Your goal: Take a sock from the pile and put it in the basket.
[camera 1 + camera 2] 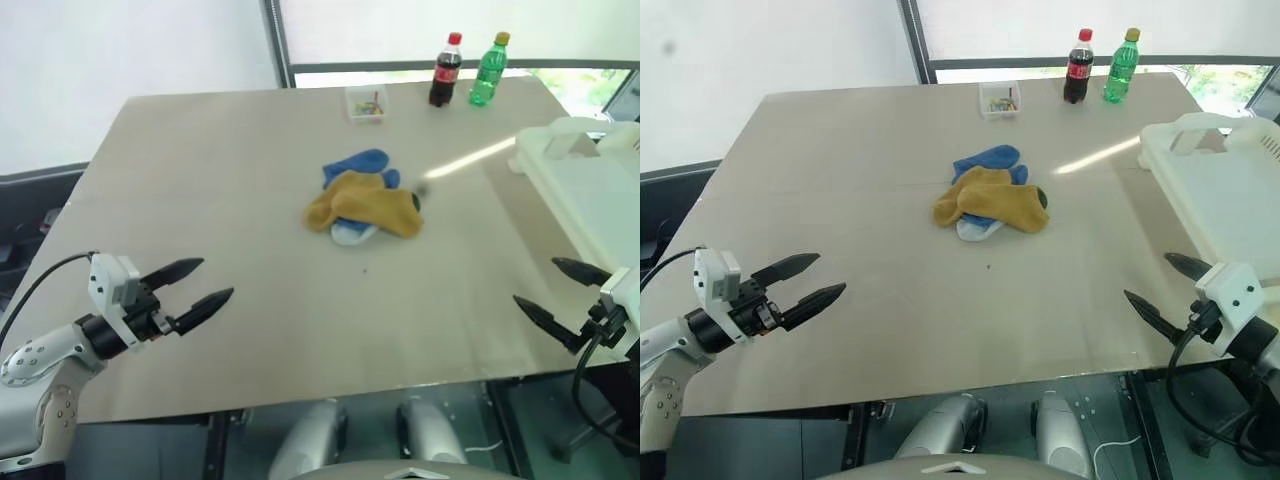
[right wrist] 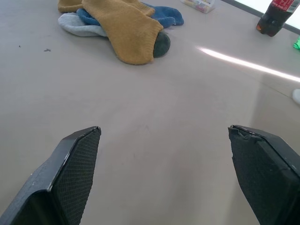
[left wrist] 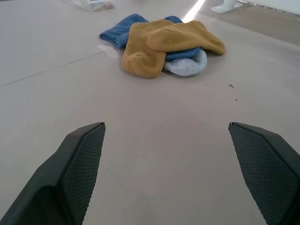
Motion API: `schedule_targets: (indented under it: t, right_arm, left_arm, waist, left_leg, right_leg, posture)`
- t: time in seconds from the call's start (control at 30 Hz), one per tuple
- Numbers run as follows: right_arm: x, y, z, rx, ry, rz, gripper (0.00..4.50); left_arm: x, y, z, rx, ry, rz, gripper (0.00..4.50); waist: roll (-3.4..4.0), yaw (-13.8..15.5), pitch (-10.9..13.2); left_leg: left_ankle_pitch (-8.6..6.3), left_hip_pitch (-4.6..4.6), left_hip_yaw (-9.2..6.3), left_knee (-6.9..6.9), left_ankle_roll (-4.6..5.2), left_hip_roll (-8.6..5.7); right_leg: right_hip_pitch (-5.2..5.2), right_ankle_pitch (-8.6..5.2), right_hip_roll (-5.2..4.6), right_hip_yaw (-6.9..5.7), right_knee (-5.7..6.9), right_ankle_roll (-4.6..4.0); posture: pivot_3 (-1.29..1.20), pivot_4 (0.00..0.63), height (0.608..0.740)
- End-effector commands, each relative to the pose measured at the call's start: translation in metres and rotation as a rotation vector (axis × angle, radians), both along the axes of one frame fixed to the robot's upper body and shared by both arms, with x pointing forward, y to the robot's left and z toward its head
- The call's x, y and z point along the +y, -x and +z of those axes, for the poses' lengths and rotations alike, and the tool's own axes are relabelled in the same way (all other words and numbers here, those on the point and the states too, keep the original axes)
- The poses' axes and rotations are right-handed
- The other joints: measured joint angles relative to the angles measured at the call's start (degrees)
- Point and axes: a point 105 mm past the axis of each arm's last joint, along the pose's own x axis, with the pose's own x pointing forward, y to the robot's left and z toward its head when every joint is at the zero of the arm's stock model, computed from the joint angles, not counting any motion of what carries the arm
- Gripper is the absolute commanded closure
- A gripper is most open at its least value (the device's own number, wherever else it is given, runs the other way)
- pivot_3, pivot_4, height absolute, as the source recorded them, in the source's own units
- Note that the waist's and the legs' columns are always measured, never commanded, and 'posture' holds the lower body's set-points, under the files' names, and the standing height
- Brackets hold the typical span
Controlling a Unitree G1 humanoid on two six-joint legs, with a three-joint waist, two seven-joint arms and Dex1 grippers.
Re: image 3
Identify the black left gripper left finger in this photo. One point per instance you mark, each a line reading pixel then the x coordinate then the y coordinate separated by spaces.
pixel 58 178

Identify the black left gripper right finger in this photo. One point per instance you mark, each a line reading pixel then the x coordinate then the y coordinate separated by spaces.
pixel 264 173

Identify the clear plastic container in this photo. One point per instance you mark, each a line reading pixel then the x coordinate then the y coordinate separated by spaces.
pixel 93 4

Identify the light grey sock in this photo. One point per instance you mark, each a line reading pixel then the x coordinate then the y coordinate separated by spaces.
pixel 187 65

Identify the blue sock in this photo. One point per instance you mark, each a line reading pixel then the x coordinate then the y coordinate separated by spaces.
pixel 181 52
pixel 122 30

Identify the mustard yellow sock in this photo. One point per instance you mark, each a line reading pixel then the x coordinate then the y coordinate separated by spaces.
pixel 187 37
pixel 143 56

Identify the white stand base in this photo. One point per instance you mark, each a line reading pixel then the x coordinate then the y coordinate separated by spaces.
pixel 223 6

